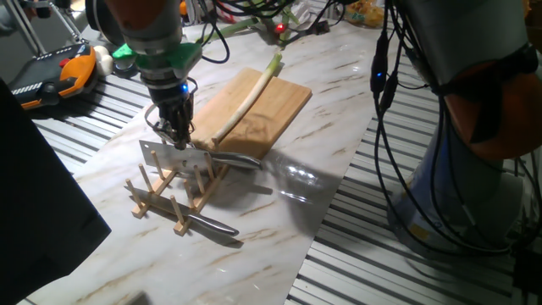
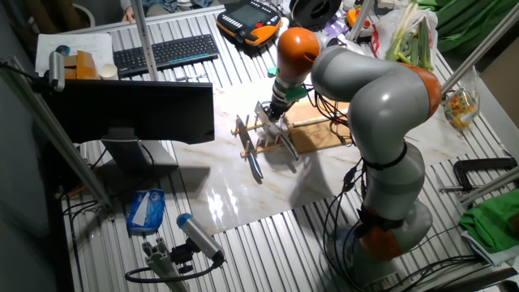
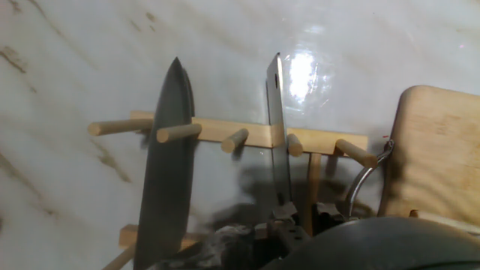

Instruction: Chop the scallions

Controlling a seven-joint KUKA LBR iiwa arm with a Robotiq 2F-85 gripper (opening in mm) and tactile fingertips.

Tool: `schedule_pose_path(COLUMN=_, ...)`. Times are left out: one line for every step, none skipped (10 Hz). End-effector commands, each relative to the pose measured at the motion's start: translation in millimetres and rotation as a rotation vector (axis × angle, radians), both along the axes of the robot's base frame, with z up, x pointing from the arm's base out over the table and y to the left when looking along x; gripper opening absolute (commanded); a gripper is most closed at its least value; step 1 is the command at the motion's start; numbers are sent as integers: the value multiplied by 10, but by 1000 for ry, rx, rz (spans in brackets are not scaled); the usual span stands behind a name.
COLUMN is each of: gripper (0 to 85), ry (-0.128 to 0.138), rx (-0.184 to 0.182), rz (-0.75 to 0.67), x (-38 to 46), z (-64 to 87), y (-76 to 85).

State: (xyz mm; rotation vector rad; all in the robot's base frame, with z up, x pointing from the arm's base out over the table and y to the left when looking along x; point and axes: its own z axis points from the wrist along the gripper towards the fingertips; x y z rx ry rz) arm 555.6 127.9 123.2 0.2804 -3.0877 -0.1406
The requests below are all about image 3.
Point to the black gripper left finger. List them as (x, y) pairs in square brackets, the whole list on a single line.
[(287, 221)]

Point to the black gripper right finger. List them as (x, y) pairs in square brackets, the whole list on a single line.
[(326, 215)]

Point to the steel cleaver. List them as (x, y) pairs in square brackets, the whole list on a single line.
[(279, 131)]

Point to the wooden peg knife rack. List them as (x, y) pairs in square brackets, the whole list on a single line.
[(225, 133)]

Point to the wooden cutting board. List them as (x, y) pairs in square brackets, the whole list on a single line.
[(435, 157)]

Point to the pointed steel kitchen knife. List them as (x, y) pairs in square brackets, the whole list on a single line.
[(168, 168)]

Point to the white marble pattern mat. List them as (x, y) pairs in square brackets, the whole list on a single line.
[(75, 56)]

